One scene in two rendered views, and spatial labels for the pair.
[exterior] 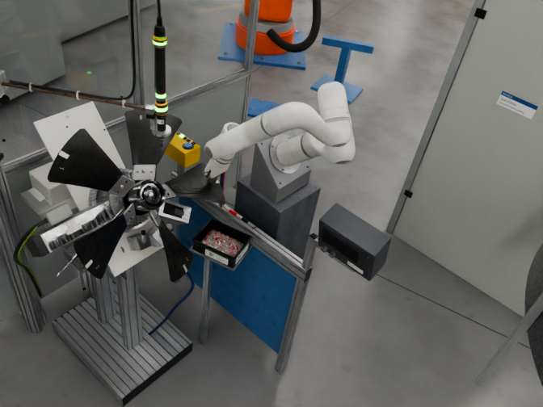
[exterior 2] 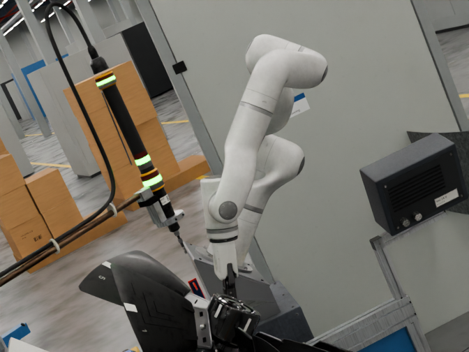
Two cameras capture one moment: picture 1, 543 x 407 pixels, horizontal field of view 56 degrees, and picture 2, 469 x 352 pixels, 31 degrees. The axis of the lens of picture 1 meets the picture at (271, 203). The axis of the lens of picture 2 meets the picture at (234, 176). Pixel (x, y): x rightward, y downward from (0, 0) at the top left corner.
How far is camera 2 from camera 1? 1.76 m
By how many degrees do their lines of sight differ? 48
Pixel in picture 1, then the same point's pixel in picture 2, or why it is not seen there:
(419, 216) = (324, 325)
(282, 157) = not seen: hidden behind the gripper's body
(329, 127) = (308, 53)
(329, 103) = (279, 45)
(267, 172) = (239, 282)
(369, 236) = (424, 146)
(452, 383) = not seen: outside the picture
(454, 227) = (363, 289)
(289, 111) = (273, 58)
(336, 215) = (378, 168)
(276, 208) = (290, 309)
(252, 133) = (252, 133)
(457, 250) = not seen: hidden behind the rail
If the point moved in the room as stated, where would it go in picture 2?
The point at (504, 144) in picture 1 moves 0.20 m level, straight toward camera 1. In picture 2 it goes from (314, 154) to (334, 155)
